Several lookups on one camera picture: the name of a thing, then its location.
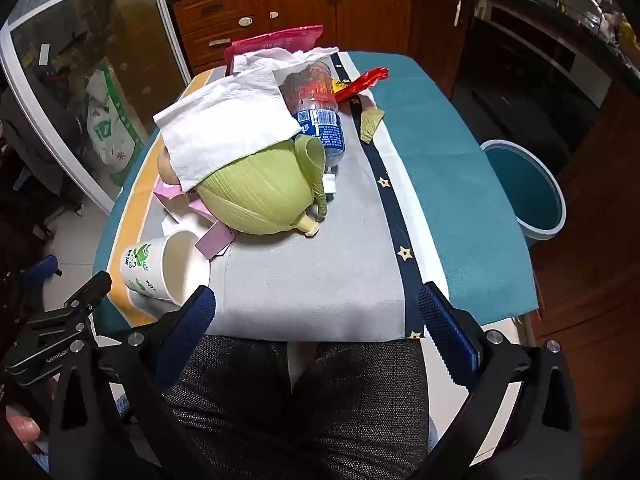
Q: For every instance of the white paper towel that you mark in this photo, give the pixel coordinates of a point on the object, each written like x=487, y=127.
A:
x=220, y=120

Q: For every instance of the pink carton box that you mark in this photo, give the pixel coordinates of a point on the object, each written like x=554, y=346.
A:
x=215, y=242

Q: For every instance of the teal grey star tablecloth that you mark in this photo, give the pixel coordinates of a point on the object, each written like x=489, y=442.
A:
x=310, y=270

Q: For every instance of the black built-in oven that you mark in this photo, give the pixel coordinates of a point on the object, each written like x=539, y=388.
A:
x=525, y=60

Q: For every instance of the person's grey trousers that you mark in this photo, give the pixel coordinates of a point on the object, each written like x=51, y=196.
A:
x=250, y=410

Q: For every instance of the light blue bin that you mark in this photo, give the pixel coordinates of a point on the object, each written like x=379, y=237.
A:
x=525, y=195

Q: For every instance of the glass sliding door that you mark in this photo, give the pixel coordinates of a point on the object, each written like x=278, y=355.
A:
x=75, y=60

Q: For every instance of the green and white bag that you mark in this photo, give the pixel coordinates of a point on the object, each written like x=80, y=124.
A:
x=107, y=125

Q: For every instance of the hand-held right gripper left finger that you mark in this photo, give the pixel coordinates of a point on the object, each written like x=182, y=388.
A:
x=192, y=320

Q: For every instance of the red orange wrapper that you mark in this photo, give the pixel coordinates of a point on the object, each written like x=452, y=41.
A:
x=362, y=81

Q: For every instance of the tan round object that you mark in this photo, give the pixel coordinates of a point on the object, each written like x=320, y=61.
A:
x=165, y=166

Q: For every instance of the clear plastic bottle blue label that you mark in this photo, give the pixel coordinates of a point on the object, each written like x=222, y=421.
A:
x=320, y=120

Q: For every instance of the white paper cup green print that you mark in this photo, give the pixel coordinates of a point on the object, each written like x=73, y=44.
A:
x=145, y=265

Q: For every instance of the person's left hand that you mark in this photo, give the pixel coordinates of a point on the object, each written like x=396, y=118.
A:
x=20, y=427

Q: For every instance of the red snack packet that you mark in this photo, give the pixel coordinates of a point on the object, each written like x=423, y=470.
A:
x=280, y=40

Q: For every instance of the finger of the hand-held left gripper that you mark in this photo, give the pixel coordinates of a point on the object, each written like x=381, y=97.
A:
x=42, y=266
x=92, y=292

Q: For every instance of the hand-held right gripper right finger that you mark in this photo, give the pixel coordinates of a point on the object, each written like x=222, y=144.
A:
x=445, y=330

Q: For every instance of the wooden kitchen cabinet with drawers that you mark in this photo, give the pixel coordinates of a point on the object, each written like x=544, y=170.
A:
x=300, y=5

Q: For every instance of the pale husk piece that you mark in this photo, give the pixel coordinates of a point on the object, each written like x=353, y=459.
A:
x=370, y=122

